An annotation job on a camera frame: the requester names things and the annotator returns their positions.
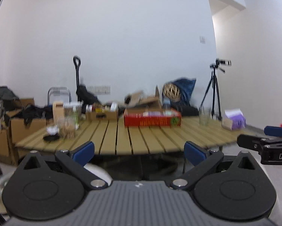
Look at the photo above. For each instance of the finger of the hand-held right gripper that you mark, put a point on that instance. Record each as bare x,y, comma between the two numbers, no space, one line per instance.
249,141
277,131

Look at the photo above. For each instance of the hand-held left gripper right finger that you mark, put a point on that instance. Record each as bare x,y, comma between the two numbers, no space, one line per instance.
195,155

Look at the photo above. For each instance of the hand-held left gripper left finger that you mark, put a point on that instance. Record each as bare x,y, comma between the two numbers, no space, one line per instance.
84,152

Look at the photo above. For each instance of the red cardboard box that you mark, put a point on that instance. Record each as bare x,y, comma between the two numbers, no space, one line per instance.
150,122

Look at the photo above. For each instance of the purple tissue box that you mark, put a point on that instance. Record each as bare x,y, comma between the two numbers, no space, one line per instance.
235,121

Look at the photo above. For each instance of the glass jar of nuts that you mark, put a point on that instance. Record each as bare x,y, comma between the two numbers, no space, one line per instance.
68,129

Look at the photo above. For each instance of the black round lid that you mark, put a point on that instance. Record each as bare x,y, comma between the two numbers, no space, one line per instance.
51,138

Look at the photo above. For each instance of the person's right leg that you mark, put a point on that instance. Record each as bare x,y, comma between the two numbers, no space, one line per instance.
281,193

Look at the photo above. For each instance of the white paper packets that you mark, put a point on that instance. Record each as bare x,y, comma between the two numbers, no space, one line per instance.
52,130

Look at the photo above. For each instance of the clear drinking glass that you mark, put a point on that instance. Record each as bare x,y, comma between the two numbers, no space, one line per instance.
204,116

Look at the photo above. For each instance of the wooden slatted folding table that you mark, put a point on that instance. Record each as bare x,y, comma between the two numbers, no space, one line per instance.
122,136

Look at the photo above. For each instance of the clear plastic jar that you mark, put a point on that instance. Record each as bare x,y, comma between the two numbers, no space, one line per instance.
72,113

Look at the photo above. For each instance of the tall beige carton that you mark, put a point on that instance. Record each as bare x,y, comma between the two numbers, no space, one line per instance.
58,113

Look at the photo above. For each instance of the black trolley bag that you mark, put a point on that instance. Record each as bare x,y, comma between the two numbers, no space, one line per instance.
86,96

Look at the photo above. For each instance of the blue bottle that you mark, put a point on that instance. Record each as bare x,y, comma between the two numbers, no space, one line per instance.
166,103

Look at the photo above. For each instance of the wide cardboard box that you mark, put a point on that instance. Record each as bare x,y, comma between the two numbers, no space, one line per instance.
28,129

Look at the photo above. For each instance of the black tripod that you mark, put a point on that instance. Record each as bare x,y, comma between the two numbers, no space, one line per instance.
214,91

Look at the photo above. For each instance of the black clothes pile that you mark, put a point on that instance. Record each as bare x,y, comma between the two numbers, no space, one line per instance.
34,113

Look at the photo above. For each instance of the wicker ball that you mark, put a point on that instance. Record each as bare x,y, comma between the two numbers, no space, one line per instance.
171,91

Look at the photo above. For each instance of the open brown cardboard box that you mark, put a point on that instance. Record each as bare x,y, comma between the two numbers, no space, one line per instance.
145,101

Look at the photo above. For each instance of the grey backpack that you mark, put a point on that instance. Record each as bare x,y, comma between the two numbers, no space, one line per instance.
2,103

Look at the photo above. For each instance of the white wall socket strip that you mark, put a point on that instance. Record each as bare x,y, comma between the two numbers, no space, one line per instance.
99,89

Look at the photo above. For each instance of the black video camera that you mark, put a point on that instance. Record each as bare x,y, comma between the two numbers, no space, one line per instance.
222,63

